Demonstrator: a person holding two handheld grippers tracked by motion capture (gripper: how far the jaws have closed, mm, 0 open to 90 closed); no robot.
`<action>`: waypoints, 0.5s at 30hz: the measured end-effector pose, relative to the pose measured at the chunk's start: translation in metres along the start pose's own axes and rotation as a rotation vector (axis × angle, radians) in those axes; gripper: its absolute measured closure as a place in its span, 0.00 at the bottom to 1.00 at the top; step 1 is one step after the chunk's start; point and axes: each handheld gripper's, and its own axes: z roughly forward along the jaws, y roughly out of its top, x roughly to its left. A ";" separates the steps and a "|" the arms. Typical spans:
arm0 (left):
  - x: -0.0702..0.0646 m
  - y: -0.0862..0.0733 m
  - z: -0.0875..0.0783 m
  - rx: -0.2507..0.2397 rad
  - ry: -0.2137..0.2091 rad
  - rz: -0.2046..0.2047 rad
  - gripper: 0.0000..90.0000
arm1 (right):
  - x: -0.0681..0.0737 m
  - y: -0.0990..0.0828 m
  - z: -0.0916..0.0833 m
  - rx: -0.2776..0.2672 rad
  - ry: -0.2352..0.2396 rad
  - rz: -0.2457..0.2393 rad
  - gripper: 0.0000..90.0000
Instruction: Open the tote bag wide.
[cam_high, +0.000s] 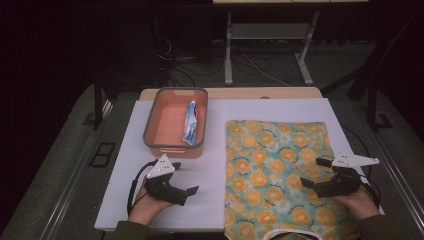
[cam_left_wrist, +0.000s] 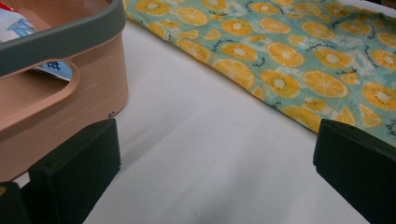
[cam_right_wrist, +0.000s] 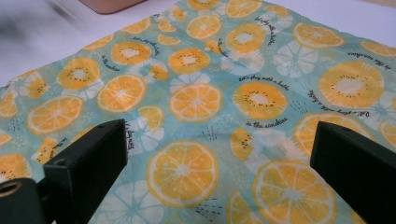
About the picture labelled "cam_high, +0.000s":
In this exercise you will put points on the person's right hand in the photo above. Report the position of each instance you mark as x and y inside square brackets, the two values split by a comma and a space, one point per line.
[361, 203]

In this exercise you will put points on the orange print cloth bag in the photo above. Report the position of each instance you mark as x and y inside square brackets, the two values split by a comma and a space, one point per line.
[273, 186]

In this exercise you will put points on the small grey knob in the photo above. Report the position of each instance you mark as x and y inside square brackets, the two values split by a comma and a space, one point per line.
[265, 97]

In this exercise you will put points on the black metal stand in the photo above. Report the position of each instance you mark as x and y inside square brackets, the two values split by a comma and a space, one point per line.
[372, 100]
[97, 100]

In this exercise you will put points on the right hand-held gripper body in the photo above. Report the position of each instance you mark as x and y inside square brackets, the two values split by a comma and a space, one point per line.
[343, 183]

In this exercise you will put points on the white board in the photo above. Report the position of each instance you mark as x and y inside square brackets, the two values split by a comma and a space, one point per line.
[200, 176]

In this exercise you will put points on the orange plastic basket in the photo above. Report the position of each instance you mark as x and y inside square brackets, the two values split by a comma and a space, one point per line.
[166, 126]

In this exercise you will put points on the person's left hand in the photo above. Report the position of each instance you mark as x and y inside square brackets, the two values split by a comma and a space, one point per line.
[145, 208]

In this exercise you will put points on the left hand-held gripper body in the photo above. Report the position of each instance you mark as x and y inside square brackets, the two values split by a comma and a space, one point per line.
[160, 186]

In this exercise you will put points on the grey metal stand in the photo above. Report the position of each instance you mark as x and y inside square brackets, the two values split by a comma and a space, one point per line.
[266, 31]

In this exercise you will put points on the white and blue toothpaste tube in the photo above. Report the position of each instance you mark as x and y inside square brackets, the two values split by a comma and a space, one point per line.
[191, 125]

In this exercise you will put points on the wooden table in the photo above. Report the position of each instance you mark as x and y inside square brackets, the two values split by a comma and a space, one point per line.
[240, 92]

